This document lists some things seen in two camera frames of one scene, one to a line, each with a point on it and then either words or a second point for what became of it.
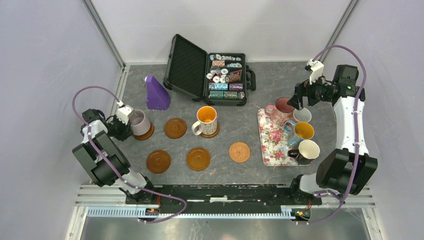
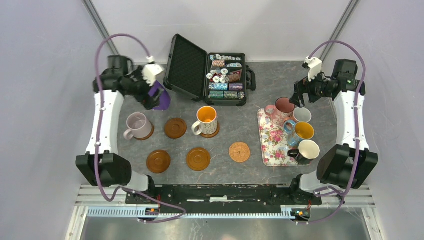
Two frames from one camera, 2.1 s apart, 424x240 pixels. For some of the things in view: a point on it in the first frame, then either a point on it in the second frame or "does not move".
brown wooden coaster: [158, 161] does not move
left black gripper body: [118, 129] to [141, 89]
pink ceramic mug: [281, 111] does not move
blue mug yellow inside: [297, 131] does not move
